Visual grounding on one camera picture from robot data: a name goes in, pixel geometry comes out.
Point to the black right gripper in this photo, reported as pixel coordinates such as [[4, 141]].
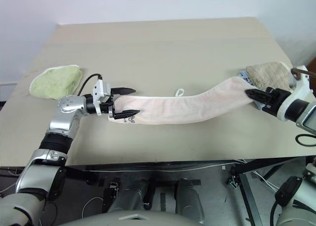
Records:
[[275, 101]]

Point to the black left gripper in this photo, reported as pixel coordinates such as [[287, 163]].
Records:
[[109, 102]]

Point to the pale pink towel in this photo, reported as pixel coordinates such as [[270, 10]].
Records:
[[177, 109]]

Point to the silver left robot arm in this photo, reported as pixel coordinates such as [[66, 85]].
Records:
[[59, 127]]

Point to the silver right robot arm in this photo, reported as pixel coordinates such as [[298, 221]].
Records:
[[306, 112]]

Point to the cream cloth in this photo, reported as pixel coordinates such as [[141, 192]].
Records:
[[269, 74]]

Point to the green cloth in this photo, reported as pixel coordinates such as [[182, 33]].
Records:
[[55, 83]]

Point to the small blue patterned cloth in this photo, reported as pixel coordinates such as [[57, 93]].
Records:
[[243, 76]]

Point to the dark brown wooden piece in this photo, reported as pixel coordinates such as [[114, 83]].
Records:
[[296, 72]]

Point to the grey rounded robot leg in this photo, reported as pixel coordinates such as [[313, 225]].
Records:
[[130, 196], [188, 201]]

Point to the grey robot torso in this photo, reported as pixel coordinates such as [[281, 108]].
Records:
[[128, 218]]

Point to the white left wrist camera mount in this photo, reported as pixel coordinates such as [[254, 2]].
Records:
[[98, 90]]

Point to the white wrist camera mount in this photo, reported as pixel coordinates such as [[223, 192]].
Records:
[[300, 87], [98, 90]]

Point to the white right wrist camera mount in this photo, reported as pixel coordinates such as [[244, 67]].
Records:
[[300, 87]]

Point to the small metal frame bracket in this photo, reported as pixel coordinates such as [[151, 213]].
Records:
[[232, 184], [113, 186]]

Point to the black metal table frame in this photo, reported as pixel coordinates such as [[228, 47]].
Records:
[[74, 170]]

